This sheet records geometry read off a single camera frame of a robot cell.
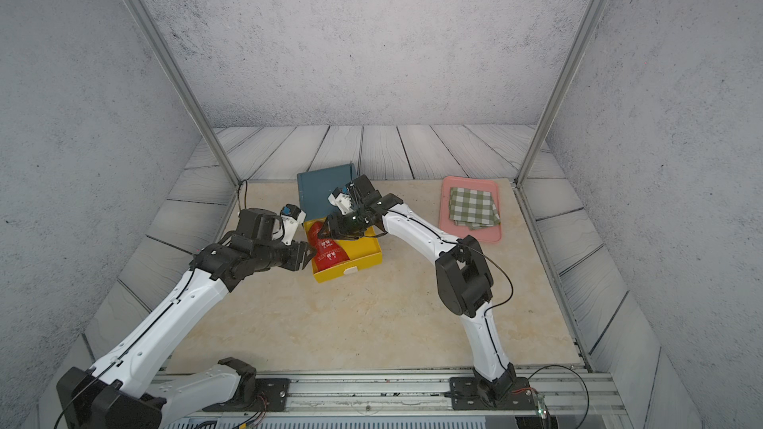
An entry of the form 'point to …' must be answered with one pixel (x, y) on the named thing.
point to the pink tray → (478, 184)
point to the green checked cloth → (473, 208)
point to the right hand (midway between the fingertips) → (323, 238)
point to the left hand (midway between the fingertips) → (313, 249)
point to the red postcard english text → (328, 251)
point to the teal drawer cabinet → (317, 185)
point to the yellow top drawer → (363, 251)
